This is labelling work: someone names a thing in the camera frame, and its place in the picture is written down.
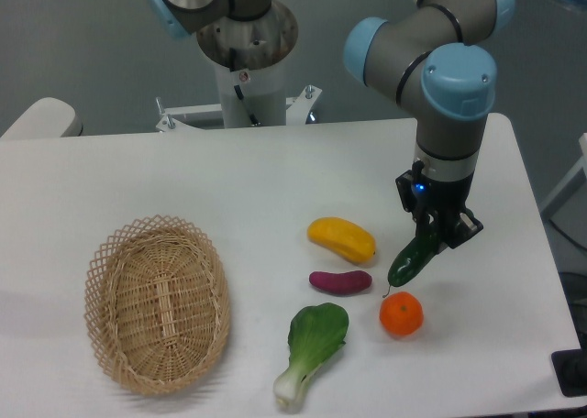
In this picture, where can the green bok choy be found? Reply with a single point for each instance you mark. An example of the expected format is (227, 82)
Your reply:
(316, 334)

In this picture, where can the orange tangerine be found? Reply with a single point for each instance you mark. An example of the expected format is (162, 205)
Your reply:
(401, 314)

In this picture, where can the white chair back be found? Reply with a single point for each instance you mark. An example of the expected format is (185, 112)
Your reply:
(47, 118)

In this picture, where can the yellow mango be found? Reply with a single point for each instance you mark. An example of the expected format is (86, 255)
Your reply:
(343, 238)

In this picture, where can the purple sweet potato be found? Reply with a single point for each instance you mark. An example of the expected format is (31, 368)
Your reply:
(347, 283)

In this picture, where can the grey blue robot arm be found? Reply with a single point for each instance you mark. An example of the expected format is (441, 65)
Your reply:
(431, 64)

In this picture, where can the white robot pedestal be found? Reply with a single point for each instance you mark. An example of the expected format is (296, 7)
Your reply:
(249, 57)

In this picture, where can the woven wicker basket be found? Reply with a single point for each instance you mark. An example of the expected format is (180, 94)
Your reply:
(157, 307)

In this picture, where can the dark green cucumber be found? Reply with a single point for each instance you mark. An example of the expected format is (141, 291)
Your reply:
(412, 259)

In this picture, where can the white metal base frame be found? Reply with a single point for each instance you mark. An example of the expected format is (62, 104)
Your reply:
(270, 111)

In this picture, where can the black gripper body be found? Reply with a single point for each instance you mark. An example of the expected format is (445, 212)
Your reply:
(451, 196)

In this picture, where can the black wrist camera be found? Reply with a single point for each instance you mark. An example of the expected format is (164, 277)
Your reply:
(409, 188)

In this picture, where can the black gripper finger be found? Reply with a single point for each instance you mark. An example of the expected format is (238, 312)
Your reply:
(425, 222)
(442, 226)

